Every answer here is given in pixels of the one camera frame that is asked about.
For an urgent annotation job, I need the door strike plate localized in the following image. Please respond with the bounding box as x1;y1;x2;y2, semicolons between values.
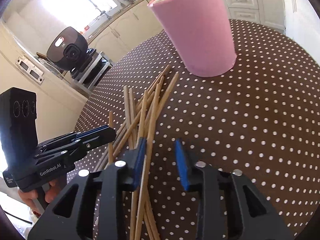
16;57;44;85

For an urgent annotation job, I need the brown polka dot tablecloth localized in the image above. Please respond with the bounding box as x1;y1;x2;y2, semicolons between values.
75;20;319;239

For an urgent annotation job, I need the wooden chopstick on table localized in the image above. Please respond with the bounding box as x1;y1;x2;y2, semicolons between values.
129;88;137;148
123;86;133;150
113;64;172;157
144;72;179;136

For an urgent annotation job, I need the black tripod camera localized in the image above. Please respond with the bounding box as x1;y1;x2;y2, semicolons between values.
47;27;97;79

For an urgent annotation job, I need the metal shelf rack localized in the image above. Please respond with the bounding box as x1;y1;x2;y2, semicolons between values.
71;48;114;95

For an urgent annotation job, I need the pink cylindrical utensil cup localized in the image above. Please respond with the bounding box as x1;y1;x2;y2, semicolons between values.
148;0;237;77

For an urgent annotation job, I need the kitchen window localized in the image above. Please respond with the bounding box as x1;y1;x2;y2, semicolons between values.
40;0;117;34

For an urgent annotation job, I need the wooden chopstick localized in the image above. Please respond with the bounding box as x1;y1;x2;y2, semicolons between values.
123;86;133;150
113;64;172;157
135;83;161;240
129;88;137;148
144;72;179;136

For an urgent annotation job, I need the sink faucet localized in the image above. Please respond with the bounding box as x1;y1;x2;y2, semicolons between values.
88;0;112;20

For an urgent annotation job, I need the person's left hand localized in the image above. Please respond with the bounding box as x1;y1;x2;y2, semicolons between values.
17;179;61;213

